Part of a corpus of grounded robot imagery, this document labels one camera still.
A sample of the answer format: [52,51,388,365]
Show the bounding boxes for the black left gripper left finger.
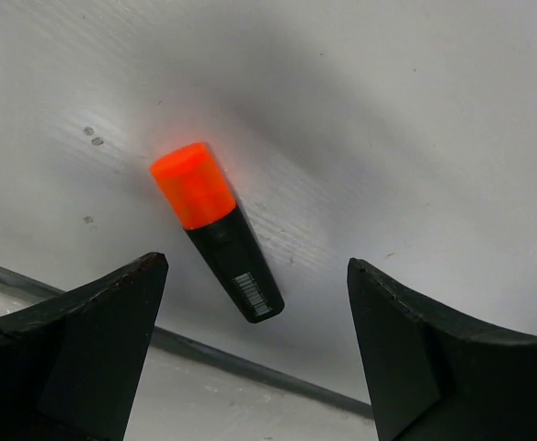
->
[0,253,168,440]

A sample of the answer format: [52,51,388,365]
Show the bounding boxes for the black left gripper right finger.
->
[347,258,537,440]

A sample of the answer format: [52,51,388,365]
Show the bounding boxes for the orange highlighter marker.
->
[149,142,285,323]

